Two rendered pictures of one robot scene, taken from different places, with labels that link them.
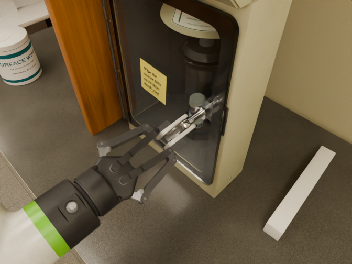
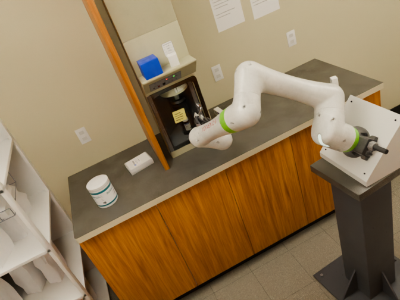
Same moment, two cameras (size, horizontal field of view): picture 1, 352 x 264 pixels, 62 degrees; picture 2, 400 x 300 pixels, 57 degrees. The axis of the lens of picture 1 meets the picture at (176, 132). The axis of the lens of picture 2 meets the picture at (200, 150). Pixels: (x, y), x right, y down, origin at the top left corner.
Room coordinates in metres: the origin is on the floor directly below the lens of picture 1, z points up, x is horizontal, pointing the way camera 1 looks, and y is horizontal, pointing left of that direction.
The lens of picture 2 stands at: (-0.71, 1.66, 2.16)
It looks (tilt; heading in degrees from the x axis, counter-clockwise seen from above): 32 degrees down; 305
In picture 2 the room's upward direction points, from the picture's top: 21 degrees counter-clockwise
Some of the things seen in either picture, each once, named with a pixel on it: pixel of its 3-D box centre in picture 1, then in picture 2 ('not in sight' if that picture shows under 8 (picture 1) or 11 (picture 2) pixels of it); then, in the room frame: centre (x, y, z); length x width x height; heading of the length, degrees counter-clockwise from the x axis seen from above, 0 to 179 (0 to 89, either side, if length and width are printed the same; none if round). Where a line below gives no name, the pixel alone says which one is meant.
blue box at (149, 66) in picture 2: not in sight; (149, 66); (0.48, 0.12, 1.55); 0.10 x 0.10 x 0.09; 45
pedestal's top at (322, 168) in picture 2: not in sight; (358, 166); (-0.51, 0.17, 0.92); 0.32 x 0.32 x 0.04; 50
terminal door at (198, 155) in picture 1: (162, 88); (183, 114); (0.46, 0.03, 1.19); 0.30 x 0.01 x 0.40; 45
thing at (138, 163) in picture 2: not in sight; (138, 163); (0.79, 0.21, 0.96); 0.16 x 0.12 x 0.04; 53
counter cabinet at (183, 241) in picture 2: not in sight; (234, 186); (0.38, -0.15, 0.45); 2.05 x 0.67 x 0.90; 45
